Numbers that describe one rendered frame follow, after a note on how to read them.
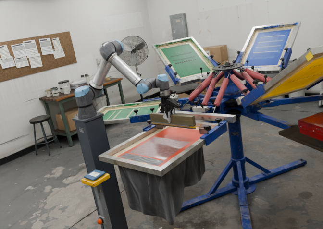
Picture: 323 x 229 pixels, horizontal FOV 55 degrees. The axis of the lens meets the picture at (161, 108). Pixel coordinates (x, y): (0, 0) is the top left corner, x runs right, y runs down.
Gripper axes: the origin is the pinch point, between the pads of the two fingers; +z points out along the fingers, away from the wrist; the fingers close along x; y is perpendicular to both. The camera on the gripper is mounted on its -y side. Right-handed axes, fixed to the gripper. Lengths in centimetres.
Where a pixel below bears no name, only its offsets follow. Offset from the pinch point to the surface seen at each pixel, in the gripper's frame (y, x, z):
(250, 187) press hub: -11, -95, 108
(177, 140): -5.8, 3.9, 13.8
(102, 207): 10, 70, 35
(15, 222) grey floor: 187, 66, 110
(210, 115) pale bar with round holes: -14.5, -30.5, 5.7
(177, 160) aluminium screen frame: -29.4, 34.9, 11.0
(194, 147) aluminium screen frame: -29.4, 16.0, 10.8
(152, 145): 6.9, 18.0, 13.9
